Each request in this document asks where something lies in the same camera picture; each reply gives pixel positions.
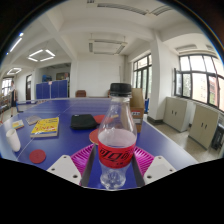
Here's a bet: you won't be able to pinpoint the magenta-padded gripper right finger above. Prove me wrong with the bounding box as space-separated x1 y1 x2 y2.
131 146 177 188

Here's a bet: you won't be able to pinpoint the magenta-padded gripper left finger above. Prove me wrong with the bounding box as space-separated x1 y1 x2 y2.
46 143 98 188

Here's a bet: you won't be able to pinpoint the clear red-labelled drink bottle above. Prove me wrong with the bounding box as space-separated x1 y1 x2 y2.
97 82 138 191

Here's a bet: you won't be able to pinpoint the flat round red coaster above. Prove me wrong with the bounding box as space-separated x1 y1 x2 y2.
28 148 47 165

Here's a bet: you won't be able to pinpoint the black paddle case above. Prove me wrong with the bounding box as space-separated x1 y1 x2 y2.
70 113 99 131

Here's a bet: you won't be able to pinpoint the white two-door cabinet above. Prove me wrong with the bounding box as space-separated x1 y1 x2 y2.
162 96 191 133
188 103 220 149

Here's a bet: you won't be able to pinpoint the grey book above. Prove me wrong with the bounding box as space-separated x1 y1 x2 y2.
25 115 42 126

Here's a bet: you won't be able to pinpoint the white cup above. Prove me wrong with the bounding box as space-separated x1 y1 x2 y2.
5 128 22 153

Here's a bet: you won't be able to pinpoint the small yellow and blue book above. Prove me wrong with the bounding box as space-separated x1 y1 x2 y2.
11 119 26 131

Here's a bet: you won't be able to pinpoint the brown cardboard box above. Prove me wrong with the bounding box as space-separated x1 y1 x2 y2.
129 87 146 134

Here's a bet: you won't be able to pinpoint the table tennis net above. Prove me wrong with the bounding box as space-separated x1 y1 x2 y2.
15 99 39 113

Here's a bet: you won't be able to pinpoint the blue folded partition panels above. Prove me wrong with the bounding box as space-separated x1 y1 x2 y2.
35 79 69 100

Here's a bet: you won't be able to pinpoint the dark door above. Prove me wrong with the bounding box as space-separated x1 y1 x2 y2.
25 73 33 101

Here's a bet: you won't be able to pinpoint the person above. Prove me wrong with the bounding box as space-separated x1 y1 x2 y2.
9 79 18 118

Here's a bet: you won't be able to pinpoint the tall black-framed window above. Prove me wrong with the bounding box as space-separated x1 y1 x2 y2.
132 54 153 99

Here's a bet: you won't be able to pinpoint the wide black-framed window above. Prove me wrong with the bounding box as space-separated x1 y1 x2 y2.
173 54 224 113

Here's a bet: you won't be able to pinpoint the group of ceiling lights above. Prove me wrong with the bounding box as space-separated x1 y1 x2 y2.
6 31 57 76

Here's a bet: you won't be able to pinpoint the ceiling air conditioner unit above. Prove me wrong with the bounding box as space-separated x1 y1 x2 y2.
86 0 174 16
88 38 129 56

